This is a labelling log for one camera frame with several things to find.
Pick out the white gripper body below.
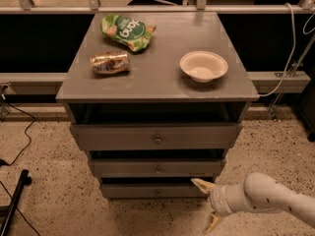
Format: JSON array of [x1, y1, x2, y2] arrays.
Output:
[[210, 184, 245, 216]]

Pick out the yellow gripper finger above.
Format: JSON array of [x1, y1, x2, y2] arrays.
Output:
[[204, 211, 223, 233], [191, 178, 216, 194]]

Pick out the grey bottom drawer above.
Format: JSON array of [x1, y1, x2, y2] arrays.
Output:
[[100, 184, 206, 199]]

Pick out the grey drawer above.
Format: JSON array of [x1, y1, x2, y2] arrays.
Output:
[[70, 123, 242, 150], [88, 159, 225, 178], [100, 184, 206, 199]]

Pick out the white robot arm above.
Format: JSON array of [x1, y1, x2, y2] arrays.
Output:
[[191, 172, 315, 233]]

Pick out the grey wooden drawer cabinet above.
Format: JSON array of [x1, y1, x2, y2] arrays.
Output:
[[56, 12, 258, 187]]

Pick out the grey middle drawer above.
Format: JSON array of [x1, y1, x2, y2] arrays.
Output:
[[88, 159, 225, 178]]

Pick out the grey top drawer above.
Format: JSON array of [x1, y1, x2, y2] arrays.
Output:
[[70, 123, 242, 150]]

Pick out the white paper bowl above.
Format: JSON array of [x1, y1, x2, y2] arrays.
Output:
[[179, 51, 228, 83]]

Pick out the crushed brown snack packet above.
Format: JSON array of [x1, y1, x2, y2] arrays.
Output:
[[91, 51, 130, 75]]

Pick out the green chip bag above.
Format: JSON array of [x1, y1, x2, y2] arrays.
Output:
[[100, 14, 157, 52]]

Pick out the black stand leg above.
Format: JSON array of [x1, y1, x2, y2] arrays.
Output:
[[0, 169, 32, 236]]

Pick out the metal railing frame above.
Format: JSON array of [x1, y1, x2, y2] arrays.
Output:
[[0, 0, 315, 95]]

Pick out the white cable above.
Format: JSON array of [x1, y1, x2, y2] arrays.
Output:
[[258, 2, 297, 98]]

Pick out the black floor cable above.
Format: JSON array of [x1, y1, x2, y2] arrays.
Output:
[[0, 101, 37, 167]]

